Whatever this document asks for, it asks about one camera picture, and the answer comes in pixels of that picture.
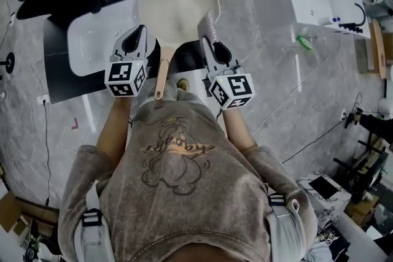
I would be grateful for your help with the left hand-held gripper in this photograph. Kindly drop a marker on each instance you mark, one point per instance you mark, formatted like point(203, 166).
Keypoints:
point(122, 75)

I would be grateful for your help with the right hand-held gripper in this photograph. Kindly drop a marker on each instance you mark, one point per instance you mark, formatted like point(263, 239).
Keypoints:
point(233, 89)

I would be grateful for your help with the person's right forearm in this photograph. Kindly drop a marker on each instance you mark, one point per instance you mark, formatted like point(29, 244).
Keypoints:
point(238, 129)

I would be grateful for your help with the person's left forearm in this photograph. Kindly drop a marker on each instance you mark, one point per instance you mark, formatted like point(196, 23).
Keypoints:
point(115, 129)

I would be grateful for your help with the white rounded board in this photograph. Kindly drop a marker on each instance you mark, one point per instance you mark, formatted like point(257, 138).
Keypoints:
point(98, 40)

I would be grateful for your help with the person's tan shoe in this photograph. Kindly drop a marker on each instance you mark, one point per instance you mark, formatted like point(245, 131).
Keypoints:
point(183, 83)

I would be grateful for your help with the green bottle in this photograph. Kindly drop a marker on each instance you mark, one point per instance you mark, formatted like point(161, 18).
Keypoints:
point(304, 41)

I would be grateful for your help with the white power strip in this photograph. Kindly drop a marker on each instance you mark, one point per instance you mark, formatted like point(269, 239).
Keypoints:
point(43, 99)

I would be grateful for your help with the black round stand base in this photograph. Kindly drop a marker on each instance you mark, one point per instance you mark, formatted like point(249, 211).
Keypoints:
point(9, 62)

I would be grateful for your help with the black curved faucet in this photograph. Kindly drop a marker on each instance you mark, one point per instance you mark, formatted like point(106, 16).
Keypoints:
point(362, 13)

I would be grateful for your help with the round wooden board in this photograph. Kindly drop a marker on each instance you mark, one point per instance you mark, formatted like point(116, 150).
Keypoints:
point(379, 49)

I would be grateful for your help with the marble patterned box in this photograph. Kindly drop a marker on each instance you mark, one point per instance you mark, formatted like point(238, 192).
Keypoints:
point(322, 193)

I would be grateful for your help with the black metal equipment rack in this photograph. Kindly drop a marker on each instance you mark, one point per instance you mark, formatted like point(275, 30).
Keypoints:
point(368, 156)

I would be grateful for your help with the brown cardboard boxes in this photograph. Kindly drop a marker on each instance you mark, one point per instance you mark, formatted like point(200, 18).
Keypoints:
point(21, 214)

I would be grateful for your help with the white flat panel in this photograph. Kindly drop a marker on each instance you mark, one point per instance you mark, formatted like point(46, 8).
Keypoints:
point(353, 239)

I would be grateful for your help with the white wall socket box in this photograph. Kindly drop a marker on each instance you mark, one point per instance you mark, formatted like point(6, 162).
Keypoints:
point(344, 115)

